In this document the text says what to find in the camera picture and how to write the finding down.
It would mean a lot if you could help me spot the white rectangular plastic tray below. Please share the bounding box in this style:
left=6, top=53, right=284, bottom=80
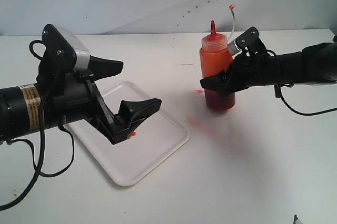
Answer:
left=65, top=80, right=190, bottom=187

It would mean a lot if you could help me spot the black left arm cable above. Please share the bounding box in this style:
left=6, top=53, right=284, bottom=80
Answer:
left=0, top=40, right=76, bottom=211

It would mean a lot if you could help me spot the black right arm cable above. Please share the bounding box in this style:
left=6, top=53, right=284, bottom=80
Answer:
left=272, top=50, right=337, bottom=116

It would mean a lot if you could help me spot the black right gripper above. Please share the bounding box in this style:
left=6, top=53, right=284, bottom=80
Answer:
left=200, top=26, right=279, bottom=96

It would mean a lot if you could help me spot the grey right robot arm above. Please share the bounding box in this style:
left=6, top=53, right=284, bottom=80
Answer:
left=200, top=27, right=336, bottom=96

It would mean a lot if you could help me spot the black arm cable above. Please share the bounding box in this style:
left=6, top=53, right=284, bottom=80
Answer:
left=272, top=50, right=337, bottom=116
left=0, top=40, right=76, bottom=211

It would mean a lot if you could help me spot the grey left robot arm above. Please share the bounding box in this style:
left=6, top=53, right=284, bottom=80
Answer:
left=1, top=24, right=162, bottom=144

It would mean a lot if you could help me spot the red sauce blob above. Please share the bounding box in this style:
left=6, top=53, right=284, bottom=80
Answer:
left=127, top=131, right=136, bottom=139

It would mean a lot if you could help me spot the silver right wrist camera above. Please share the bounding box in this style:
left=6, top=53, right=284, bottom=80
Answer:
left=227, top=39, right=241, bottom=56

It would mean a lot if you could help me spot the red sauce squeeze bottle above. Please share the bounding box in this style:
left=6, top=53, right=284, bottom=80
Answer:
left=200, top=20, right=235, bottom=111

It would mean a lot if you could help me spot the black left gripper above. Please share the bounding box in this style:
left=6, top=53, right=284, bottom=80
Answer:
left=36, top=24, right=162, bottom=145

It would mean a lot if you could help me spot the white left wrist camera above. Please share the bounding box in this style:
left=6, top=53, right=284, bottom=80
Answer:
left=56, top=26, right=90, bottom=70

